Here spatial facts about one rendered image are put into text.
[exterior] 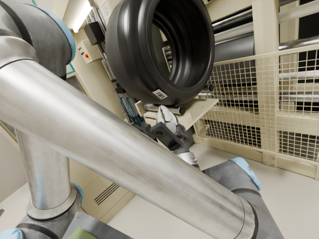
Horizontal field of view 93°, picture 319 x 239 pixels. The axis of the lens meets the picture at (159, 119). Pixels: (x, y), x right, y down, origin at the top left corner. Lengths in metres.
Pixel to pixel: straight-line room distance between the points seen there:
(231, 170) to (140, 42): 0.53
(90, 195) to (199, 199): 1.32
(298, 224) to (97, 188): 1.44
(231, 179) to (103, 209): 1.36
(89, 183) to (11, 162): 2.20
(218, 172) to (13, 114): 0.42
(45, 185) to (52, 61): 0.35
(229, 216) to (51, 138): 0.28
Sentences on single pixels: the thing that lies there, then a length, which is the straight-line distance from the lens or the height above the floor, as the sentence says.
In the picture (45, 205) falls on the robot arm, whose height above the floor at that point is 0.92.
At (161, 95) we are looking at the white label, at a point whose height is 1.03.
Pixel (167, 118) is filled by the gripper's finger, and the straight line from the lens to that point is 0.55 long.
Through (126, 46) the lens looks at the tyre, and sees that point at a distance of 0.66.
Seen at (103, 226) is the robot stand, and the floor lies 0.60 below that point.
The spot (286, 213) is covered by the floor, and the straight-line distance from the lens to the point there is 1.45.
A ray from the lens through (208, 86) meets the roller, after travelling 0.98.
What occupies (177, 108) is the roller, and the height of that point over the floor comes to 0.92.
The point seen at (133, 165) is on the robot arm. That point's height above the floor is 1.10.
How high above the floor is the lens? 1.23
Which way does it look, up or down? 25 degrees down
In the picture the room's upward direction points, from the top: 22 degrees counter-clockwise
